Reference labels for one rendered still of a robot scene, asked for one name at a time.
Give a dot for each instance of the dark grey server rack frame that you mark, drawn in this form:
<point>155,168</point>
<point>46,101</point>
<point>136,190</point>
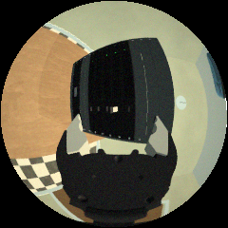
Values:
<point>115,77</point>

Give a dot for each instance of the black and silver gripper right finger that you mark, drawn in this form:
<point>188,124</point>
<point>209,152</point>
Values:
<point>161,146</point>

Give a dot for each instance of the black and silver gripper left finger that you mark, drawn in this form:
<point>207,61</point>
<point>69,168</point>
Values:
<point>72,145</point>

